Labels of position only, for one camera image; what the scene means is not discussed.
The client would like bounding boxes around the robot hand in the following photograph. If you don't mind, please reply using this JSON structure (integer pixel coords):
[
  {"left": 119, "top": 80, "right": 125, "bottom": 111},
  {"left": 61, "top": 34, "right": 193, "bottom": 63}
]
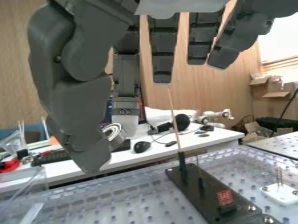
[{"left": 27, "top": 0, "right": 298, "bottom": 174}]

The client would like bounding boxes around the thin stick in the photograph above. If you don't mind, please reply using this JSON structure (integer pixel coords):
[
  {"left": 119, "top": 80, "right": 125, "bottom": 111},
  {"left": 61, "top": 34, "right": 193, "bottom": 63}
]
[{"left": 166, "top": 87, "right": 189, "bottom": 186}]

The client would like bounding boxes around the black keyboard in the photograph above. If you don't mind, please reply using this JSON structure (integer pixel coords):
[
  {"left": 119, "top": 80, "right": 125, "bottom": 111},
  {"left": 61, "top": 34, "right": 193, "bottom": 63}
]
[{"left": 31, "top": 149, "right": 73, "bottom": 167}]

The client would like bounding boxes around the black computer mouse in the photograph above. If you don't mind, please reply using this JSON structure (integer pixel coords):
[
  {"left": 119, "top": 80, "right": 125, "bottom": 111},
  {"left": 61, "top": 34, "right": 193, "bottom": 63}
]
[{"left": 132, "top": 140, "right": 153, "bottom": 154}]

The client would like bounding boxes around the black round object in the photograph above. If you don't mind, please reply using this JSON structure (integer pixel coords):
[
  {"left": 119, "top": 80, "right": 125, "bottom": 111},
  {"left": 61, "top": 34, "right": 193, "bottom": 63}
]
[{"left": 173, "top": 113, "right": 193, "bottom": 132}]

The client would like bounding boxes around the white desk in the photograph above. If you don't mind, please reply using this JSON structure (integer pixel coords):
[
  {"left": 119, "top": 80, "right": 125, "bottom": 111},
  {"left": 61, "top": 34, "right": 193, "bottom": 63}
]
[{"left": 0, "top": 121, "right": 246, "bottom": 194}]

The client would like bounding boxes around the red tray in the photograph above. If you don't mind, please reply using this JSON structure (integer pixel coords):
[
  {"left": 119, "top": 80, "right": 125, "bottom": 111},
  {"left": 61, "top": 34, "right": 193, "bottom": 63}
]
[{"left": 0, "top": 159, "right": 23, "bottom": 174}]

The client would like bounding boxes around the small white jointed device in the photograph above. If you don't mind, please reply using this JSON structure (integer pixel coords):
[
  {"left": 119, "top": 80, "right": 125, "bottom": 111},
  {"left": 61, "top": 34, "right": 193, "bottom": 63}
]
[{"left": 197, "top": 108, "right": 236, "bottom": 130}]

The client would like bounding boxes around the clear box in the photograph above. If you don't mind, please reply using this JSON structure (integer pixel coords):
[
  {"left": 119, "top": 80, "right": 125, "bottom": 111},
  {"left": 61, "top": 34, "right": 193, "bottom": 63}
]
[{"left": 0, "top": 144, "right": 298, "bottom": 224}]

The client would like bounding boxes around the cardboard box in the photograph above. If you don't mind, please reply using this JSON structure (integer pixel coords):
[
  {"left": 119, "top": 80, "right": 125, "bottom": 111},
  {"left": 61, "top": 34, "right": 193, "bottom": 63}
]
[
  {"left": 241, "top": 121, "right": 269, "bottom": 144},
  {"left": 249, "top": 74, "right": 286, "bottom": 101}
]

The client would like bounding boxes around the small red square marker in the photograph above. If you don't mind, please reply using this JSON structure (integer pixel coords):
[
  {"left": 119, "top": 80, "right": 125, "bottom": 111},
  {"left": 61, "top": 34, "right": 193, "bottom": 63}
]
[{"left": 216, "top": 190, "right": 234, "bottom": 210}]

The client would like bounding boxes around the black plate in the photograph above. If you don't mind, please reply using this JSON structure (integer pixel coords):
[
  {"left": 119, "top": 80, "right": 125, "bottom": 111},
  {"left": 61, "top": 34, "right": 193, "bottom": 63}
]
[{"left": 165, "top": 164, "right": 285, "bottom": 224}]

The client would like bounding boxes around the small white square plate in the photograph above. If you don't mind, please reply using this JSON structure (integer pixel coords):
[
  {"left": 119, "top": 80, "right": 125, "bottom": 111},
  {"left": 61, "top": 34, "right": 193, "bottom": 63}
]
[{"left": 260, "top": 166, "right": 298, "bottom": 206}]

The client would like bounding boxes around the shiny metal ring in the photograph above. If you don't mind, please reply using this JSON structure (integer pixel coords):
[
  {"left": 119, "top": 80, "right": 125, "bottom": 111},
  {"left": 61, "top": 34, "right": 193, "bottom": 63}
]
[{"left": 101, "top": 122, "right": 129, "bottom": 148}]

